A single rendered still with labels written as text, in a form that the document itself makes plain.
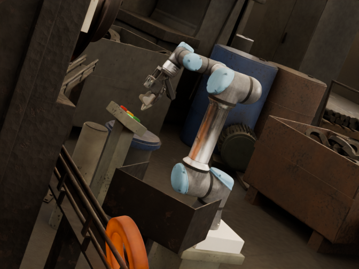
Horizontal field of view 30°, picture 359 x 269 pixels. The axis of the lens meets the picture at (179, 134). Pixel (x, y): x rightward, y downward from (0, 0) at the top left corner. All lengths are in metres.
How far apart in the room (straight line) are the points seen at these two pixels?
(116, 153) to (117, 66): 1.51
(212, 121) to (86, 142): 0.67
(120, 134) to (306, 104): 3.01
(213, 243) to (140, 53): 2.20
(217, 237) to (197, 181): 0.25
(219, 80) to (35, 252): 1.06
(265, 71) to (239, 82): 2.95
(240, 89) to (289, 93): 3.20
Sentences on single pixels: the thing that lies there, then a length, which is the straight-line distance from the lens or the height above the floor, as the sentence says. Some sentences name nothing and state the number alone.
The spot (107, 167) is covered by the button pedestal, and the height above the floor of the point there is 0.33.
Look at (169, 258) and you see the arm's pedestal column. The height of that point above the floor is 0.18.
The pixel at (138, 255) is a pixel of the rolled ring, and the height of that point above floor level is 0.72.
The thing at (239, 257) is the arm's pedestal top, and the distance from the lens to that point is 2.86.
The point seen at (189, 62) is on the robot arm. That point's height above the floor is 0.95.
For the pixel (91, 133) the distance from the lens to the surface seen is 3.03.
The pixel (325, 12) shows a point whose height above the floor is 1.48.
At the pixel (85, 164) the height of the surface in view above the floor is 0.35.
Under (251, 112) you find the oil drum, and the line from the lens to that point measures 5.64.
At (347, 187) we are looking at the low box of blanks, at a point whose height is 0.47.
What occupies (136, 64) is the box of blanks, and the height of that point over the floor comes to 0.62.
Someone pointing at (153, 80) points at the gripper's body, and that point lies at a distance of 3.06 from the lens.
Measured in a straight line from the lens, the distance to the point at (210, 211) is 1.93.
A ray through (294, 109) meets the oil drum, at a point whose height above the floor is 0.60.
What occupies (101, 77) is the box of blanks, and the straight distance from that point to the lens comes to 4.53.
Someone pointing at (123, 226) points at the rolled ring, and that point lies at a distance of 1.41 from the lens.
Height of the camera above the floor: 1.26
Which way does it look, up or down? 12 degrees down
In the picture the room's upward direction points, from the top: 21 degrees clockwise
